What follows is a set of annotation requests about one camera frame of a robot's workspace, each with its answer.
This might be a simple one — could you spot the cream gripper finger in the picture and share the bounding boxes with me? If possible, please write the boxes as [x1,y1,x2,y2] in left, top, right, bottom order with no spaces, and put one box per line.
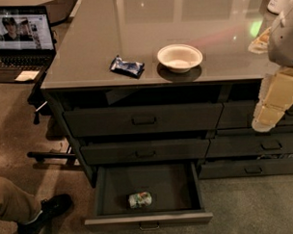
[249,28,271,54]
[252,66,293,132]

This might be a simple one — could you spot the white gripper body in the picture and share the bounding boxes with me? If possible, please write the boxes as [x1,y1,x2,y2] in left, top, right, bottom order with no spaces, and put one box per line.
[268,0,293,67]

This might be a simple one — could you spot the white container on counter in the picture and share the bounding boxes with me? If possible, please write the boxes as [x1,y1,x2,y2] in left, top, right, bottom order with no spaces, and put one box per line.
[266,0,293,15]

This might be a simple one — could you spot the top right grey drawer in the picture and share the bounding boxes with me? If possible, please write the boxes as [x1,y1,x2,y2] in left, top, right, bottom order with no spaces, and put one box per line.
[217,101,293,129]

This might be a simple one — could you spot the bottom right grey drawer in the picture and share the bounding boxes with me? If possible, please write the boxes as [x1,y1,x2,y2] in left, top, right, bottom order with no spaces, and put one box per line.
[199,158,293,180]

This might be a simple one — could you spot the open bottom left drawer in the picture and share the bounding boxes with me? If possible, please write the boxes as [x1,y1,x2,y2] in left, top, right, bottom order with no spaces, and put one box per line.
[85,162,213,231]

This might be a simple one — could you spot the top left grey drawer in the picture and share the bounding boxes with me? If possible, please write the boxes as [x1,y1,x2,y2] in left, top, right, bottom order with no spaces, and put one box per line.
[64,103,223,137]

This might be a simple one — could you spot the middle left grey drawer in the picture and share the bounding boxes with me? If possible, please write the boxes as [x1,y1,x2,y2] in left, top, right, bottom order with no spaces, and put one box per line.
[81,139,209,165]

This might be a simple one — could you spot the white paper bowl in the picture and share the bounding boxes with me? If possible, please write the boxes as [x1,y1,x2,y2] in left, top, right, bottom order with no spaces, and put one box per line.
[157,44,203,73]

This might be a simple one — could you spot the blue snack packet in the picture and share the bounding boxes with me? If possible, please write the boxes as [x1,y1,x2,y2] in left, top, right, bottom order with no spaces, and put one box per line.
[109,55,145,79]

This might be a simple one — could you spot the white sticky note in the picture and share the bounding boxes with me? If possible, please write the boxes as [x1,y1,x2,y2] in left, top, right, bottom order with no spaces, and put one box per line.
[15,70,39,82]

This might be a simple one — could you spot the black open laptop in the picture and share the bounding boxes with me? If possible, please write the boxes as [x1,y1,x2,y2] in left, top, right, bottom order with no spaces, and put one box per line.
[0,6,56,84]

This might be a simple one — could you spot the black chair base leg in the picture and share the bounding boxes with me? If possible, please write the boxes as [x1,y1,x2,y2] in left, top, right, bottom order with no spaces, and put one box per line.
[26,151,75,162]

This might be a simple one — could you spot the tan trouser leg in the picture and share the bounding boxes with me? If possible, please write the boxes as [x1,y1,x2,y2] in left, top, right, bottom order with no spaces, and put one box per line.
[0,177,41,224]

